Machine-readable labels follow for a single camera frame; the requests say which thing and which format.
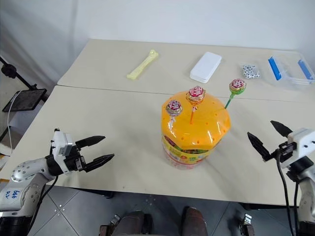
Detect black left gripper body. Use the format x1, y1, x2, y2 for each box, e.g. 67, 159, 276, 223
63, 144, 88, 173

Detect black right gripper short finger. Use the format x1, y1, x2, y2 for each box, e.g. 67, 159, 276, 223
270, 120, 293, 143

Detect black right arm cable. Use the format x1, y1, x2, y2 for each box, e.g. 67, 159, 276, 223
275, 147, 300, 236

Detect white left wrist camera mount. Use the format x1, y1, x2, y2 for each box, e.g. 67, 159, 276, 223
51, 128, 74, 175

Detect lollipop with orange stick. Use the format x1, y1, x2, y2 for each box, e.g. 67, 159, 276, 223
185, 86, 206, 124

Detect lollipop with clear stick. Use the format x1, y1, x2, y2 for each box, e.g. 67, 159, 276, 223
165, 99, 183, 131

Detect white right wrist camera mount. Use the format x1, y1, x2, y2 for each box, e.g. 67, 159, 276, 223
281, 127, 315, 169

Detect lollipop with green stick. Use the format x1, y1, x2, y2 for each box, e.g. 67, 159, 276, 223
224, 78, 248, 109

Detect black tablet on stand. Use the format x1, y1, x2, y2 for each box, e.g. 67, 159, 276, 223
2, 88, 48, 113

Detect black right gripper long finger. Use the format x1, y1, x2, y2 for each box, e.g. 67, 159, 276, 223
247, 131, 278, 163

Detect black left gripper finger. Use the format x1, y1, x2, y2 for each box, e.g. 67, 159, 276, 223
75, 135, 106, 149
85, 153, 115, 173

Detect white cable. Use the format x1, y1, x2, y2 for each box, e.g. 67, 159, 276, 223
6, 90, 22, 156

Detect bag of white dice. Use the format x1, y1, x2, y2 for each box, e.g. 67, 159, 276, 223
238, 62, 261, 80

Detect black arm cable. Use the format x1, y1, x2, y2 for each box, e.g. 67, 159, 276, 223
275, 147, 300, 236
26, 175, 59, 236

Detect black tripod stand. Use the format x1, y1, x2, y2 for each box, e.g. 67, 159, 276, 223
0, 57, 38, 90

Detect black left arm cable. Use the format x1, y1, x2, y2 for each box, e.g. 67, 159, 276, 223
26, 175, 59, 236

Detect clear box with blue clips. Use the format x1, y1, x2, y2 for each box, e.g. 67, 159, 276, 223
267, 51, 315, 87

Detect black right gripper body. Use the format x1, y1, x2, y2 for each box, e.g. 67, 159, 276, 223
270, 142, 297, 163

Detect white rectangular box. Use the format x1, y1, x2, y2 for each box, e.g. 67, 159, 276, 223
189, 51, 222, 84

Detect orange lid lollipop jar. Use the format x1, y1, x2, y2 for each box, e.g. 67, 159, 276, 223
161, 90, 232, 171

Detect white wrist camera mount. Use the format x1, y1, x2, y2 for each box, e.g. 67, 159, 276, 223
51, 128, 74, 175
281, 127, 315, 169

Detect pale yellow plastic bone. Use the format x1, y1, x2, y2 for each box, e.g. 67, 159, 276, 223
126, 49, 159, 80

